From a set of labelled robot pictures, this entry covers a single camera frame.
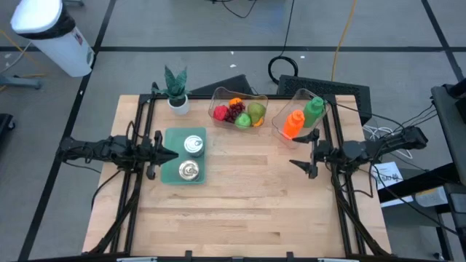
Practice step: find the snake plant in white pot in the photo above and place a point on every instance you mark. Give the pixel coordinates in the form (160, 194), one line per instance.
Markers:
(178, 107)

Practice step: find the black aluminium rig frame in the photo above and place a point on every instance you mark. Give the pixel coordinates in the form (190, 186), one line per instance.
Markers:
(132, 218)

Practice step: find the black perforated panel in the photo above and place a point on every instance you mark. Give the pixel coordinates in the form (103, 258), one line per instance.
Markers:
(327, 87)

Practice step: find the white trash can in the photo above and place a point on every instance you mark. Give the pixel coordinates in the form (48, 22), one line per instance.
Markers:
(54, 43)

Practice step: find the red bell pepper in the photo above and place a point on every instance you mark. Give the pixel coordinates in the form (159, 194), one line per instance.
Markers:
(220, 113)

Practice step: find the green pear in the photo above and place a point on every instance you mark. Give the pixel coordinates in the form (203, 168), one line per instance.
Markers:
(256, 112)

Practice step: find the black floor plate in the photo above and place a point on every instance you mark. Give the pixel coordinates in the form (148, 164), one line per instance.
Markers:
(233, 82)

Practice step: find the grey stand base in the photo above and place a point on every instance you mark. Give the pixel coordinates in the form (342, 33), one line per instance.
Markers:
(22, 82)

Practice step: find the black table clamp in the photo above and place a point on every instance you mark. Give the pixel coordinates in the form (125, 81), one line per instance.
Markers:
(290, 254)
(188, 253)

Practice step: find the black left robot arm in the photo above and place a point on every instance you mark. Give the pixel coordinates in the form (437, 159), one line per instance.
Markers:
(109, 149)

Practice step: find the white printed paper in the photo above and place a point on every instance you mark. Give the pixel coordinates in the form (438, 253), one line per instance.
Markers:
(389, 172)

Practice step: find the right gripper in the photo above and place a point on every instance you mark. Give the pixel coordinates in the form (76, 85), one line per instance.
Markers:
(323, 153)

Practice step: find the green squeeze bottle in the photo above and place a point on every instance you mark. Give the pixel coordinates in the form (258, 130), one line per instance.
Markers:
(314, 113)

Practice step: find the dark equipment cart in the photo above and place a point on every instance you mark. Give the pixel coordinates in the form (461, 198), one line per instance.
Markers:
(449, 127)

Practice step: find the orange squeeze bottle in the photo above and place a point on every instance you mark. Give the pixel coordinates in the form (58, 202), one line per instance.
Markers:
(293, 125)

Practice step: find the orange fruit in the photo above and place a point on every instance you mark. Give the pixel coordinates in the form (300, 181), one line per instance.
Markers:
(235, 101)

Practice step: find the dark red grape bunch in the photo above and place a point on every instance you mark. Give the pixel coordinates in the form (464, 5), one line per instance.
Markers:
(236, 111)

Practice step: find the green lime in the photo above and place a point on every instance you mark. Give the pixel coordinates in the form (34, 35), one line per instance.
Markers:
(243, 121)

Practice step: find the silver aluminium bracket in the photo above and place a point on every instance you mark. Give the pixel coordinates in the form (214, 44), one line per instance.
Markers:
(136, 259)
(336, 260)

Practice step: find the pink striped Wild Planet can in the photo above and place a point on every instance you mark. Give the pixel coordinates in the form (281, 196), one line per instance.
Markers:
(189, 169)

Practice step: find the clear plastic bin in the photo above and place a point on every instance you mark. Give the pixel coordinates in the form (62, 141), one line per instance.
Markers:
(280, 122)
(264, 100)

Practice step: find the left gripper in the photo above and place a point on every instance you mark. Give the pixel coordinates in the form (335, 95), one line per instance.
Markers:
(151, 154)

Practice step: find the black floor equipment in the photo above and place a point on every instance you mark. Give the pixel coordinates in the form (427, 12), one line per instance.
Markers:
(5, 125)

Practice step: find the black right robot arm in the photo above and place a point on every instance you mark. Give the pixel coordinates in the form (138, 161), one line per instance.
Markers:
(378, 147)

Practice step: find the clear plastic container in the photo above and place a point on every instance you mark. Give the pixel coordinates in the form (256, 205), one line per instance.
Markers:
(431, 196)

